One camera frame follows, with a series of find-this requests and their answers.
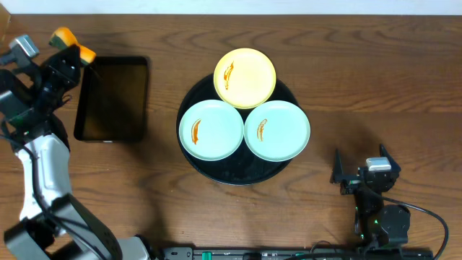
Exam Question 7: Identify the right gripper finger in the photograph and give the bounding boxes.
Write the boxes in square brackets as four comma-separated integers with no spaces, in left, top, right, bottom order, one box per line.
[379,144,401,173]
[330,149,344,183]

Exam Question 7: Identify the orange and green sponge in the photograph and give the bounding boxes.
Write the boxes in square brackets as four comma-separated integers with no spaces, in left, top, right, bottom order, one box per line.
[49,27,96,66]

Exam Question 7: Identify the pale green plate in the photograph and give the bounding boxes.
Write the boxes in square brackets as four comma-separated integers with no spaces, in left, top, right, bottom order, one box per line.
[244,100,311,162]
[178,100,244,161]

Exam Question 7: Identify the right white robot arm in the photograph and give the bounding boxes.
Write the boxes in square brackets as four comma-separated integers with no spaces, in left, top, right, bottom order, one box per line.
[330,145,411,251]

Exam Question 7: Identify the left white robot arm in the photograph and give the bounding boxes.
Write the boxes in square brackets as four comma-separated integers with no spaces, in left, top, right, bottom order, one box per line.
[1,45,155,259]

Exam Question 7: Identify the black rectangular water tray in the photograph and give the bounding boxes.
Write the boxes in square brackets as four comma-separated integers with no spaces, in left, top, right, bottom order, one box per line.
[74,56,149,142]

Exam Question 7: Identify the yellow plate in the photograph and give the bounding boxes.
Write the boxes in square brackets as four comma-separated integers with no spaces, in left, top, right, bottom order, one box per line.
[213,48,276,109]

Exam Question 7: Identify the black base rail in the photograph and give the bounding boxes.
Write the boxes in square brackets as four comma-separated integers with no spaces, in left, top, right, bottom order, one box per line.
[158,247,433,260]

